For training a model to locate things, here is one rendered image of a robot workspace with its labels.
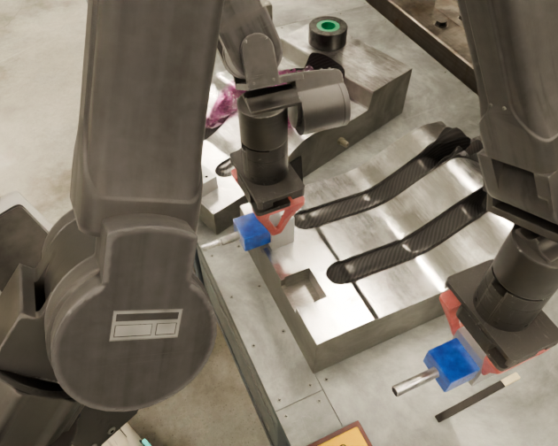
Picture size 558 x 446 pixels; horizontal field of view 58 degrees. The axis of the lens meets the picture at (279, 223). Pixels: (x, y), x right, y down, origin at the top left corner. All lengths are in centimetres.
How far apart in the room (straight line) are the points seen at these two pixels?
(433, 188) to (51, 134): 197
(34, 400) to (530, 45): 34
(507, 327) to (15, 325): 42
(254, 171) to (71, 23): 276
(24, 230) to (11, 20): 290
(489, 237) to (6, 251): 61
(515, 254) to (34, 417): 37
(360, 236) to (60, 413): 56
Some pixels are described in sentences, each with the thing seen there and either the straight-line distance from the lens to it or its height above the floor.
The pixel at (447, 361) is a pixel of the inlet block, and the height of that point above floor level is 95.
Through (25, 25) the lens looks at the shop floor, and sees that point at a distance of 340.
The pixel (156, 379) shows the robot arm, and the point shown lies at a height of 124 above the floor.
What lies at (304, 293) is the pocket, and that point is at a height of 86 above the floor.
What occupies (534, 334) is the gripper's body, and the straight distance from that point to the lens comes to 55.
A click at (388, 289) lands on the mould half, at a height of 89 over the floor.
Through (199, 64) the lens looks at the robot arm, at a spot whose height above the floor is 135.
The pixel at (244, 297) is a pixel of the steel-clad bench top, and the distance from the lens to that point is 79.
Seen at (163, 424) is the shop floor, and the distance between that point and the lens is 159.
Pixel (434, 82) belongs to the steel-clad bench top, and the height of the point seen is 80.
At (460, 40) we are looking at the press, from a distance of 145.
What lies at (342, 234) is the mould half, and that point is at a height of 89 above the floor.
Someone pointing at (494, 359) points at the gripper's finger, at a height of 102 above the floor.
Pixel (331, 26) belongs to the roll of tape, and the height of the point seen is 94.
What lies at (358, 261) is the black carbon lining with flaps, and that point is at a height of 88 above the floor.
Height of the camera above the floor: 148
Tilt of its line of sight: 50 degrees down
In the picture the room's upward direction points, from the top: straight up
